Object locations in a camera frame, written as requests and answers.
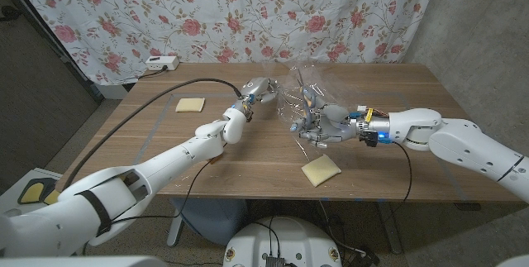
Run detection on black torso cable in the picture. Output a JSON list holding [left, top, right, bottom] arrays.
[[252, 216, 282, 258]]

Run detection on blue grey round stool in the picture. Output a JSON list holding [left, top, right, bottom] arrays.
[[171, 198, 249, 246]]

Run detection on floral backdrop cloth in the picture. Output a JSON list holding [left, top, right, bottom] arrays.
[[6, 0, 443, 86]]

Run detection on transparent cling film sheet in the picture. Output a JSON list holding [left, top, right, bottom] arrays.
[[264, 58, 373, 164]]

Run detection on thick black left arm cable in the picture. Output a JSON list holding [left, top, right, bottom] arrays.
[[61, 77, 245, 190]]

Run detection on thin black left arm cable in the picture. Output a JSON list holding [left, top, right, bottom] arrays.
[[110, 145, 227, 226]]

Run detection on grey metal table leg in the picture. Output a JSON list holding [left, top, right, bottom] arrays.
[[378, 200, 404, 255], [166, 212, 183, 246]]

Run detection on white mat with yellow marks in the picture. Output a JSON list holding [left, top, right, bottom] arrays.
[[0, 167, 67, 208]]

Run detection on yellow sponge at left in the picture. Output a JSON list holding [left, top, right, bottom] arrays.
[[174, 97, 207, 113]]

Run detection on white power strip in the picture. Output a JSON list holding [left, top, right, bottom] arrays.
[[145, 55, 180, 72]]

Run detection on grey yellow handled scissors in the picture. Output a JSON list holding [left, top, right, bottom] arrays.
[[296, 70, 320, 128]]

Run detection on black power adapter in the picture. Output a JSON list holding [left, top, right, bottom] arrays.
[[349, 246, 381, 267]]

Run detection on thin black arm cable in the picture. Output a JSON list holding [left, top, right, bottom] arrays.
[[388, 141, 413, 209], [110, 145, 227, 226]]

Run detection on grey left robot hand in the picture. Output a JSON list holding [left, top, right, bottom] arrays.
[[232, 76, 281, 116]]

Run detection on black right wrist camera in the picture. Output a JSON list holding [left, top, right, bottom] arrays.
[[358, 130, 393, 149]]

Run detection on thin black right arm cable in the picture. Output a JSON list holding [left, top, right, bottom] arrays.
[[388, 141, 413, 209]]

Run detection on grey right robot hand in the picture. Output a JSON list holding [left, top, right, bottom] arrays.
[[288, 103, 393, 150]]

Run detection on black power strip cord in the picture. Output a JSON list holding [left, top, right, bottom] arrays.
[[138, 66, 169, 80]]

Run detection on yellow sponge near front edge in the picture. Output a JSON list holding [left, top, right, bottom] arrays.
[[300, 154, 343, 188]]

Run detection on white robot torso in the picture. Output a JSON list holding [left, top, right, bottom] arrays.
[[222, 216, 343, 267]]

